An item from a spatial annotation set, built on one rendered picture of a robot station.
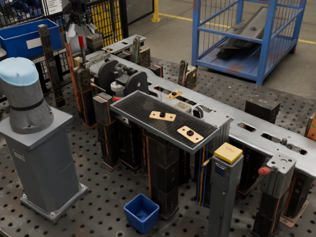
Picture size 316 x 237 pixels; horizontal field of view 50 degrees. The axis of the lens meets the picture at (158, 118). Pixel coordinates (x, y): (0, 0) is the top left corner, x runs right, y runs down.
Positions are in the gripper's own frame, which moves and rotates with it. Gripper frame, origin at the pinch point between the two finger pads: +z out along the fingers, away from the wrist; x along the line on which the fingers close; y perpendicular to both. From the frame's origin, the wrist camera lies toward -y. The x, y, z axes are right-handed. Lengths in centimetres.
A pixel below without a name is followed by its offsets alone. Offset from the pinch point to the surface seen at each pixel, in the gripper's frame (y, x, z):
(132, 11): -216, 234, 90
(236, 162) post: 99, -20, 6
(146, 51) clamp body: 8.1, 35.2, 16.1
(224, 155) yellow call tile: 96, -22, 4
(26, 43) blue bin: -36.3, -10.4, 8.2
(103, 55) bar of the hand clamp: 1.0, 11.5, 12.2
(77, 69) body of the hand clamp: -0.4, -4.6, 14.4
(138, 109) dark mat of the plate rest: 60, -21, 4
